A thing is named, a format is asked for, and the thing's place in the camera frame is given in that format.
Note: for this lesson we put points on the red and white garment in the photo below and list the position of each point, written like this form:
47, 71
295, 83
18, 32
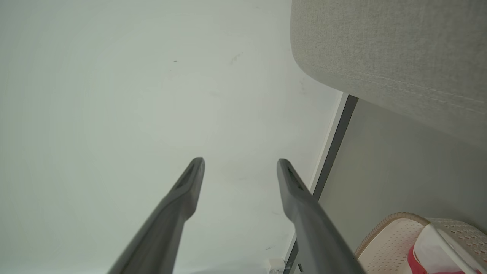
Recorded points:
430, 251

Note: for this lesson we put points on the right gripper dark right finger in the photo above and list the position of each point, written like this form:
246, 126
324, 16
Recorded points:
319, 239

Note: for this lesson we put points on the cream perforated laundry basket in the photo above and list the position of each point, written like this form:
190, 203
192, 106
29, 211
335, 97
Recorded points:
388, 243

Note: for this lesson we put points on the white wall power box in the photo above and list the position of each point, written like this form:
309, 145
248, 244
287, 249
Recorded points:
274, 264

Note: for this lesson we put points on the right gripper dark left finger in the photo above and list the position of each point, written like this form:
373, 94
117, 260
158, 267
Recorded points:
167, 228

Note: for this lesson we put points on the white and black baseboard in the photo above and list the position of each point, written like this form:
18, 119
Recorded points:
338, 133

